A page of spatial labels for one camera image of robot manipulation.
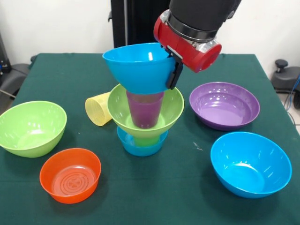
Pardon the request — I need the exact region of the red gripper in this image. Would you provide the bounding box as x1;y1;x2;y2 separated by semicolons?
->
153;9;223;90

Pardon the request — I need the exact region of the green plastic bowl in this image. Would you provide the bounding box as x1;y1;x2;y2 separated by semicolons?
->
107;83;185;140
0;100;68;158

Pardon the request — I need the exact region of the purple plastic cup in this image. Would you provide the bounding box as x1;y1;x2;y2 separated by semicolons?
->
126;90;165;129

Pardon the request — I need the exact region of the purple plastic bowl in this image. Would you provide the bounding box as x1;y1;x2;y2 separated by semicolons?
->
189;81;260;131

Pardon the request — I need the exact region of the green plastic cup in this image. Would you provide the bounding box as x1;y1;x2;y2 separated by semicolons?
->
134;136;160;148

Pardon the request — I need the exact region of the small blue plastic bowl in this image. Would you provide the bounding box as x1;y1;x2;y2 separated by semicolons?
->
116;125;169;157

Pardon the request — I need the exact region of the yellow plastic cup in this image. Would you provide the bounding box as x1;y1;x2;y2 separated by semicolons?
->
85;91;113;127

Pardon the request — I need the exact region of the small orange plastic bowl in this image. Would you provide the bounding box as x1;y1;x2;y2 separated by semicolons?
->
39;148;102;204

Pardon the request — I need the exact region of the grey base with black knob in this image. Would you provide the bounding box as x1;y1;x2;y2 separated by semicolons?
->
271;59;300;94

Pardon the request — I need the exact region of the dark green tablecloth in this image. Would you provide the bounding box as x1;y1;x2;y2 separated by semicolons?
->
0;52;300;225

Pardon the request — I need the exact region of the grey wheeled base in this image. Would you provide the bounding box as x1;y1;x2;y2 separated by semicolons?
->
0;63;30;99

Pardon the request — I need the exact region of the black equipment casing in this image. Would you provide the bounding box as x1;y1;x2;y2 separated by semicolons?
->
0;31;12;87

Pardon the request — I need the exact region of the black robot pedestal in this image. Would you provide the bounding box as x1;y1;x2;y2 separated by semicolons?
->
108;0;171;55

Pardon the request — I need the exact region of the blue cable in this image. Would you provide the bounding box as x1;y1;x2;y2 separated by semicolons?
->
285;75;300;111

